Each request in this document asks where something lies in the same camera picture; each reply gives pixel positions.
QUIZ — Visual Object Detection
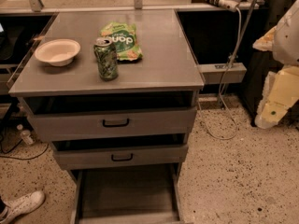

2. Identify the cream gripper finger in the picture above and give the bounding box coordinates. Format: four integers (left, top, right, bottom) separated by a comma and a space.
252, 26, 277, 51
254, 65, 299, 129

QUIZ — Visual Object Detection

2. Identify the green soda can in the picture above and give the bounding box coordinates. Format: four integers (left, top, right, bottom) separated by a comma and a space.
93, 37, 118, 81

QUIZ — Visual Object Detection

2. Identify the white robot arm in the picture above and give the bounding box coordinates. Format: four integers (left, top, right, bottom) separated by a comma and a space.
253, 0, 299, 129

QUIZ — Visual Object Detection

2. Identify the grey middle drawer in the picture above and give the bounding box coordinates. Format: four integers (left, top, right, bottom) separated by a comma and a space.
53, 133, 188, 170

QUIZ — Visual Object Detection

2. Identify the grey drawer cabinet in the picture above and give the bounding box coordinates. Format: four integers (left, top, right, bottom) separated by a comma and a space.
10, 10, 203, 224

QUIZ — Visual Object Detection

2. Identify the grey top drawer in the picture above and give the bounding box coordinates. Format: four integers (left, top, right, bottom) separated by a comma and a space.
26, 91, 196, 141

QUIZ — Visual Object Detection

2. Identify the white power strip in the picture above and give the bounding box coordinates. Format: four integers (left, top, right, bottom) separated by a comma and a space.
219, 0, 238, 12

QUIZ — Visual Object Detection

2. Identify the green chip bag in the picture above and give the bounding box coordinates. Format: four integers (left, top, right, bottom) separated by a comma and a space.
100, 21, 143, 62

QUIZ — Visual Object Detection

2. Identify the white paper bowl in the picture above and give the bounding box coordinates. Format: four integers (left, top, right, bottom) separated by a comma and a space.
35, 39, 80, 67

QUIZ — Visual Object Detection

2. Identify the clear plastic bottle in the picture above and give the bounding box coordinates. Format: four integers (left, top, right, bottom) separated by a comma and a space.
17, 124, 34, 146

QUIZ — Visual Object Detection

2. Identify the white sneaker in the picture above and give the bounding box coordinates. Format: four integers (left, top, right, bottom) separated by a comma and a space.
0, 190, 46, 224

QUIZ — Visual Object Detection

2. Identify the white power cable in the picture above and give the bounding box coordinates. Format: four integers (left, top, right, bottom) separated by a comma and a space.
197, 7, 243, 141

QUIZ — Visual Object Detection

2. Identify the black floor cable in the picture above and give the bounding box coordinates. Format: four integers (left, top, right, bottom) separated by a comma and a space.
0, 126, 50, 161

